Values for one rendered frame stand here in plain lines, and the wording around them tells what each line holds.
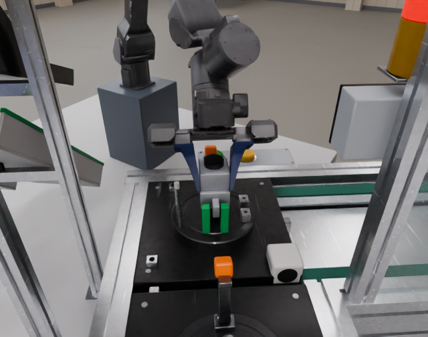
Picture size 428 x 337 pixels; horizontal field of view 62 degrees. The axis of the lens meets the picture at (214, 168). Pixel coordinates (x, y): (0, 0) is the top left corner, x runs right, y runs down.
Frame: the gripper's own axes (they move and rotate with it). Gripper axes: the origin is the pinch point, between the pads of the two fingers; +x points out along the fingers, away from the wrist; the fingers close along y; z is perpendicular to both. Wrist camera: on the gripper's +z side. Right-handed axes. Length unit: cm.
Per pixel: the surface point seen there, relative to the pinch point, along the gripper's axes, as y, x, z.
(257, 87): 68, -108, -314
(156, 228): -9.6, 9.0, -6.5
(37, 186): -41, 0, -36
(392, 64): 16.4, -7.7, 20.6
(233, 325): 0.7, 19.0, 11.0
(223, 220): 1.0, 7.9, -0.6
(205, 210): -1.6, 6.1, 0.8
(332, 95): 140, -91, -292
